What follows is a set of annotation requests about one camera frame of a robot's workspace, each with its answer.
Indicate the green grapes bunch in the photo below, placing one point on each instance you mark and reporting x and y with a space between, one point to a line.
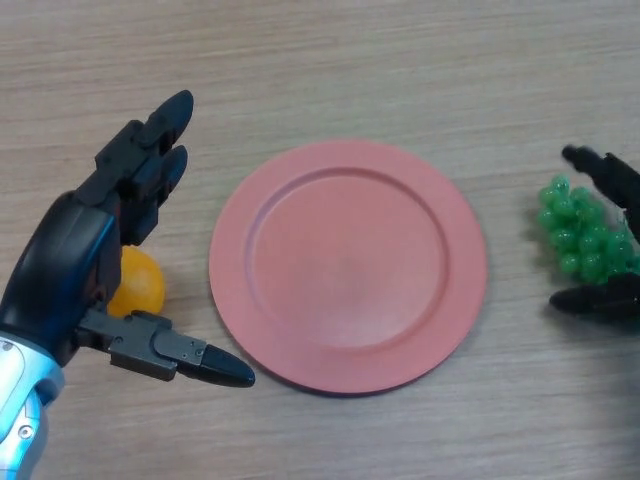
575 235

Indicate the pink round plate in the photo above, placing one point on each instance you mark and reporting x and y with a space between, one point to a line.
350 267

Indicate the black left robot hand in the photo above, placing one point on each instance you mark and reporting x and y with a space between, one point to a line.
60 260

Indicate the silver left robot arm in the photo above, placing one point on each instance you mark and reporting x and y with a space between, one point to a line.
20 415

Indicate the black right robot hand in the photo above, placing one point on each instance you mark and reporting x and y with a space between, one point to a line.
595 300

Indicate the yellow orange pear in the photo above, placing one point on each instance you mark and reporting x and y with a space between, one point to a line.
142 285

